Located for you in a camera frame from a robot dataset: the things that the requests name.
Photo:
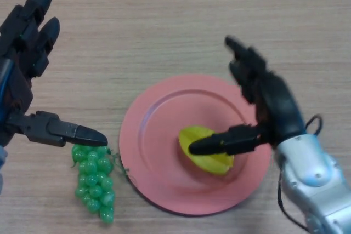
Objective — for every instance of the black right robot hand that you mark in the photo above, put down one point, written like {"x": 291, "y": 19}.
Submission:
{"x": 277, "y": 102}

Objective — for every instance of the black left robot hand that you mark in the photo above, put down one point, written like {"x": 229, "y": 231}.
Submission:
{"x": 26, "y": 42}

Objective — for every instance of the yellow starfruit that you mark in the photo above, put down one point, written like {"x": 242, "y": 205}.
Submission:
{"x": 214, "y": 162}

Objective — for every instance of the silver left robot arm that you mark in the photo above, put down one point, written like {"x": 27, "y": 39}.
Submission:
{"x": 2, "y": 171}

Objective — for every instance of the pink round plate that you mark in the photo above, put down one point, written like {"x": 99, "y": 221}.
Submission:
{"x": 159, "y": 135}

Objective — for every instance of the green grape bunch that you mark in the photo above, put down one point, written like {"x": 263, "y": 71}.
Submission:
{"x": 93, "y": 182}

